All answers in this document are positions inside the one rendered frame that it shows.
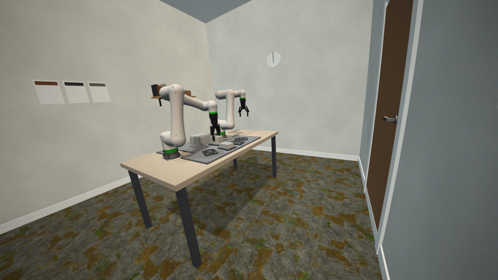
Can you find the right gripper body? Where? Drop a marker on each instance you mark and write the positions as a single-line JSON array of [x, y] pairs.
[[214, 122]]

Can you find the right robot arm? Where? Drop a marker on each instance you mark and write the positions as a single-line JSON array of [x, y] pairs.
[[175, 138]]

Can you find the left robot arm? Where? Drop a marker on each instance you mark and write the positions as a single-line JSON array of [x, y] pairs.
[[229, 95]]

